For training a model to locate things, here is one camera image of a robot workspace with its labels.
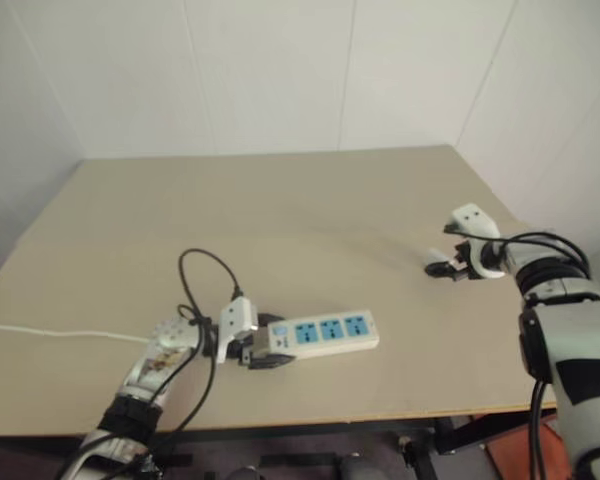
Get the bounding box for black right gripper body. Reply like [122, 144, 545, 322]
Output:
[449, 239, 477, 283]

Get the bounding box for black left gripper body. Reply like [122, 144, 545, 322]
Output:
[228, 334, 264, 371]

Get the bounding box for white power strip blue sockets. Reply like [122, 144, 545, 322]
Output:
[256, 309, 381, 362]

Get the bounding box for orange brown box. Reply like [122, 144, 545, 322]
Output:
[483, 412, 572, 480]

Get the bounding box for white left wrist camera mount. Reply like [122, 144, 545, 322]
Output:
[215, 297, 260, 365]

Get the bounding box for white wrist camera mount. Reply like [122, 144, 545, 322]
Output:
[443, 203, 507, 280]
[215, 297, 260, 365]

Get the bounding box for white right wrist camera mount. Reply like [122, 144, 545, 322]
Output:
[443, 203, 507, 280]

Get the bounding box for black metal table frame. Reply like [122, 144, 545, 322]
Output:
[0, 407, 559, 480]

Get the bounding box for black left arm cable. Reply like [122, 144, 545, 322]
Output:
[144, 248, 245, 437]

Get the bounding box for white power strip cord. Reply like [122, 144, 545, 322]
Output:
[0, 322, 154, 345]

